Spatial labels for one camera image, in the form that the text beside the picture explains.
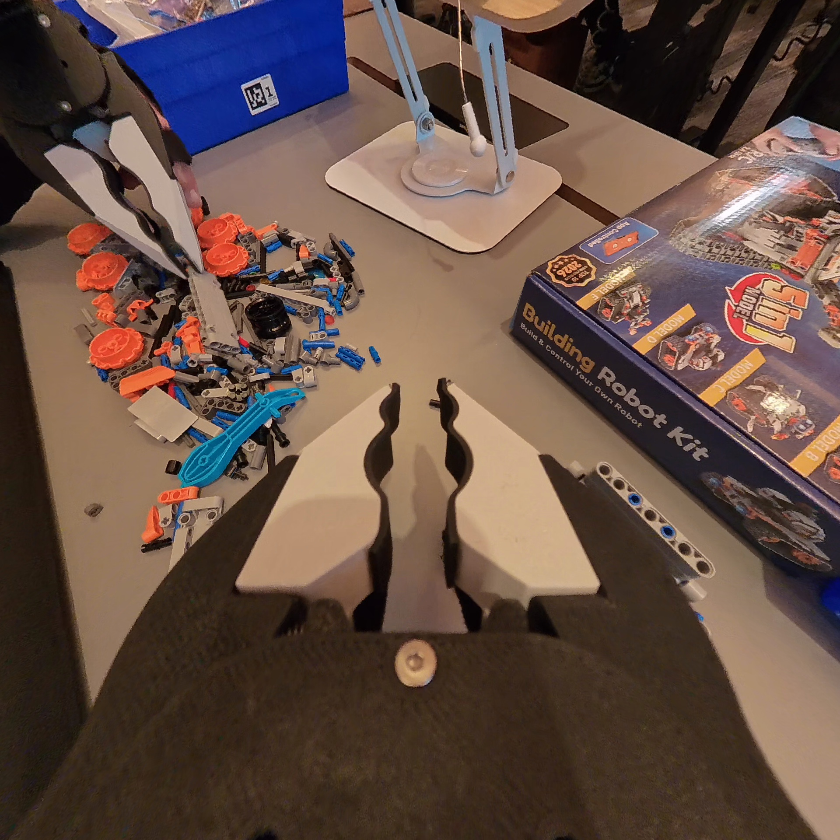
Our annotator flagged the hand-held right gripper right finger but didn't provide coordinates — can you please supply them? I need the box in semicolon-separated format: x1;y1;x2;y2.
436;377;602;624

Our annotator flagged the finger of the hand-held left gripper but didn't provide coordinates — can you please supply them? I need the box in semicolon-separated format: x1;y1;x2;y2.
107;117;206;274
43;144;191;280

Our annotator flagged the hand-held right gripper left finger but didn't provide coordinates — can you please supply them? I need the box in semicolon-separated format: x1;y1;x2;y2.
235;382;403;621

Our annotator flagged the black perforated base assembly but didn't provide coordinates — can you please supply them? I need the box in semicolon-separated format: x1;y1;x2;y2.
567;459;716;641

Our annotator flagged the grey double beam frame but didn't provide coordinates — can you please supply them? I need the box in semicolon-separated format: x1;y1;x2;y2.
167;495;225;568
187;272;242;352

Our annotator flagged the long grey holed beam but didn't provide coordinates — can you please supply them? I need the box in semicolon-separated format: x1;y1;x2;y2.
596;461;716;580

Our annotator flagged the pile of plastic building pieces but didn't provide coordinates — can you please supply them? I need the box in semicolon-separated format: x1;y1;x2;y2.
66;210;385;487

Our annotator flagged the clear bag of pieces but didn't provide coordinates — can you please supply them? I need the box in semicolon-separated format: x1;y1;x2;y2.
72;0;277;47

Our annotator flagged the small blue tagged bin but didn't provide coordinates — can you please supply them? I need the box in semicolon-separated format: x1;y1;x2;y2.
56;0;350;155

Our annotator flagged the grey curved panel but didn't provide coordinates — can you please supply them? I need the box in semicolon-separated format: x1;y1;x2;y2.
126;386;199;442

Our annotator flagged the dark blue cardboard box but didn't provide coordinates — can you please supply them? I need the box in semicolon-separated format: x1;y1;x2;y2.
511;117;840;578

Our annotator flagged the black spoked wheel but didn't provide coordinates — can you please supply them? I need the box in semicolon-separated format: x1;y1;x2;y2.
244;295;293;339

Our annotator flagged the orange curved panel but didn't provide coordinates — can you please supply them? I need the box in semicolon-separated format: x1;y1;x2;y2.
118;365;177;398

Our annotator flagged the white book stand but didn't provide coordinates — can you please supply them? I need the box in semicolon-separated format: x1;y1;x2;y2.
325;0;595;253

